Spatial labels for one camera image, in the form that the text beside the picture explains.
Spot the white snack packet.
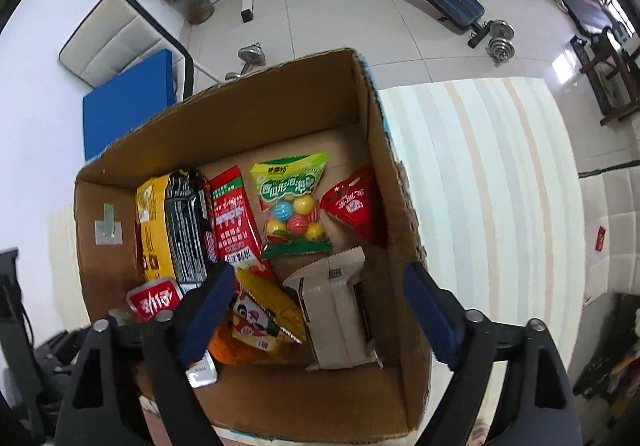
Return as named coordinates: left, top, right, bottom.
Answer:
left=282, top=246, right=383, bottom=372

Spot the green gumball packet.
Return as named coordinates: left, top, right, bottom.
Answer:
left=250, top=152, right=333, bottom=259

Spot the red triangular snack packet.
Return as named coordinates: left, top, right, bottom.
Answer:
left=319, top=163, right=378, bottom=244

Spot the chrome dumbbell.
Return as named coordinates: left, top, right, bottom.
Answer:
left=225, top=43, right=266, bottom=79
left=487, top=21, right=516, bottom=61

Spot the black metal stand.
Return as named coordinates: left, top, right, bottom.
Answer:
left=0, top=248, right=36, bottom=427

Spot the white padded chair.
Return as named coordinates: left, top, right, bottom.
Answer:
left=59, top=0, right=196, bottom=102
left=577, top=168, right=640, bottom=307

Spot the dark wooden chair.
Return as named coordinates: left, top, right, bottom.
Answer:
left=570, top=28, right=640, bottom=127

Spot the red and white sachet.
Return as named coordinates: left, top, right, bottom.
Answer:
left=125, top=277, right=219, bottom=389

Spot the yellow and black snack packet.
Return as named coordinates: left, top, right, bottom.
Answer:
left=135, top=168, right=213, bottom=297

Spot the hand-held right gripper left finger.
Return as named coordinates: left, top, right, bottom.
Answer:
left=55, top=262, right=236, bottom=446

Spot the yellow panda snack packet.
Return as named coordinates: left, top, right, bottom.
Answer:
left=231, top=298, right=286, bottom=357

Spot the long red snack packet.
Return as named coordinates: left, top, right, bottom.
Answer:
left=207, top=166, right=278, bottom=284

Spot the orange snack packet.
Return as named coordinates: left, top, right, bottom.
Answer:
left=207, top=321, right=296, bottom=366

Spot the blue foam pad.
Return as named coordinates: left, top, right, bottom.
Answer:
left=82, top=51, right=176, bottom=162

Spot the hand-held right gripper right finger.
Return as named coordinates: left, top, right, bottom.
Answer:
left=403, top=263, right=584, bottom=446

